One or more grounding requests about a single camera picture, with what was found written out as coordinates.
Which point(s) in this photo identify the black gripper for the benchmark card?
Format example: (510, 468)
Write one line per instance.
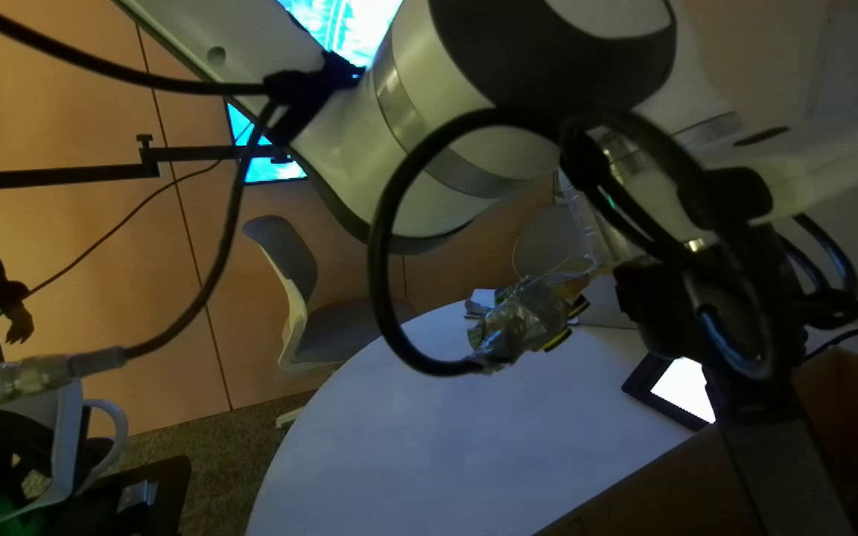
(733, 309)

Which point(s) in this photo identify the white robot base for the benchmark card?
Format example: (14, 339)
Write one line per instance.
(54, 443)

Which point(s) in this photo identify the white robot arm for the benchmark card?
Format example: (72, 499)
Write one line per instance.
(472, 99)

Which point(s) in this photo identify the cardboard box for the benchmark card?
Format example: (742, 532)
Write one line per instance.
(755, 482)

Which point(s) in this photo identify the black tablet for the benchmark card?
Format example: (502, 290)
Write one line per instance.
(671, 389)

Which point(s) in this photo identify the grey office chair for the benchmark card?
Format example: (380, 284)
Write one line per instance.
(310, 339)

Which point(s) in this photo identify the black camera on boom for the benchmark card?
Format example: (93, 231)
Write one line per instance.
(146, 169)

